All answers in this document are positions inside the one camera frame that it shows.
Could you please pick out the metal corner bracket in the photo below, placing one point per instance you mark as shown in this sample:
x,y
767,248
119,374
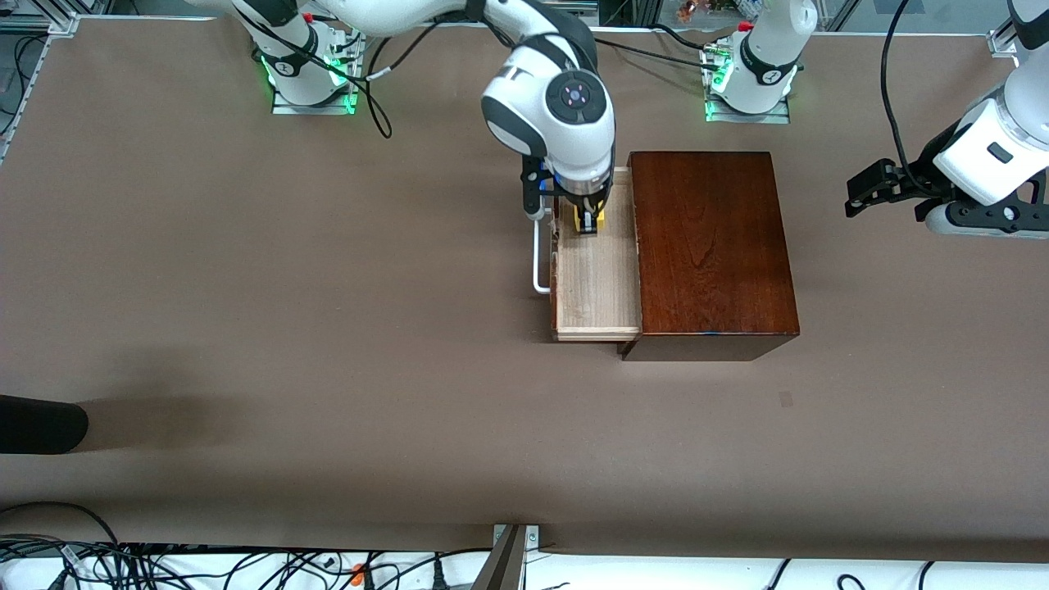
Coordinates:
x,y
533,537

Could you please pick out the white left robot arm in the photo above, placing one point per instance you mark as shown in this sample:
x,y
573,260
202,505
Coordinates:
x,y
770,49

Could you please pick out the aluminium frame rail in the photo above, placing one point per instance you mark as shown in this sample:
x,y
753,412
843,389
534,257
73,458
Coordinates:
x,y
65,23

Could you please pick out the yellow wooden block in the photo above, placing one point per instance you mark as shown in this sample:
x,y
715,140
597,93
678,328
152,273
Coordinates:
x,y
601,221

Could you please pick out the dark aluminium profile bar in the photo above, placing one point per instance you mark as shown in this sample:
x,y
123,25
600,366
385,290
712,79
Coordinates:
x,y
501,569

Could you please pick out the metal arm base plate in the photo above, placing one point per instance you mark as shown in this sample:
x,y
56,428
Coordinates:
x,y
287,108
721,117

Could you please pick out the aluminium frame post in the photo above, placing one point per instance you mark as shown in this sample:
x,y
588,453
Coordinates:
x,y
1001,43

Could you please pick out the dark brown wooden cabinet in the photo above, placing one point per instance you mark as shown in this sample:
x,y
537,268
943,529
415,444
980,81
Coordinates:
x,y
713,246

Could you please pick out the brown paper table cover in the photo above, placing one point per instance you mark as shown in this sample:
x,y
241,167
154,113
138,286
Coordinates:
x,y
410,410

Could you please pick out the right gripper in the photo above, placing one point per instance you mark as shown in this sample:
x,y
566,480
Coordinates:
x,y
588,215

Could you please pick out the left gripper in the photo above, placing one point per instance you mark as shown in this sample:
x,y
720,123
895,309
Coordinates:
x,y
921,170

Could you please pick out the black ribbed cylinder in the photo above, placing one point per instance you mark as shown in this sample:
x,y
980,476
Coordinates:
x,y
41,426

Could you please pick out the black power plug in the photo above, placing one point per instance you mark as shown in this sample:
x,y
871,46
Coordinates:
x,y
438,578

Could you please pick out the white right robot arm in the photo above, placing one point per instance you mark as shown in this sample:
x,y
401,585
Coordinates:
x,y
574,123

